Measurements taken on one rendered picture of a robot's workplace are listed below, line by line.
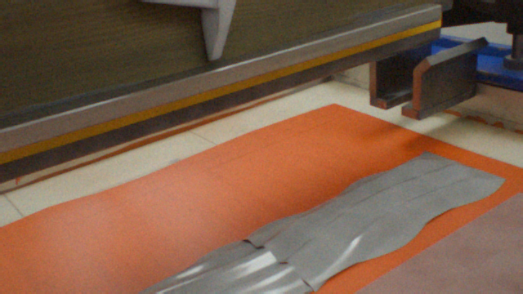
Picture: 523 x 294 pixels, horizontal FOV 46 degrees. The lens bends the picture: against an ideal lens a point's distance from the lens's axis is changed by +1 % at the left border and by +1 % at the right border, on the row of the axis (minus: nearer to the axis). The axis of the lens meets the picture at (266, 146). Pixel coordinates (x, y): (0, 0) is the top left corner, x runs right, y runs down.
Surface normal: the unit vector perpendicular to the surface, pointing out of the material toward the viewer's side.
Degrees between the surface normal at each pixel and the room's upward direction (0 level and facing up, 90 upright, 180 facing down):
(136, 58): 90
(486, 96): 90
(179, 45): 90
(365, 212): 32
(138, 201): 0
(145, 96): 90
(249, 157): 0
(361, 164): 0
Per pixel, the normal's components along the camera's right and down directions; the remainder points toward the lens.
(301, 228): 0.36, -0.65
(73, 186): -0.08, -0.91
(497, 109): -0.79, 0.31
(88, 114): 0.61, 0.29
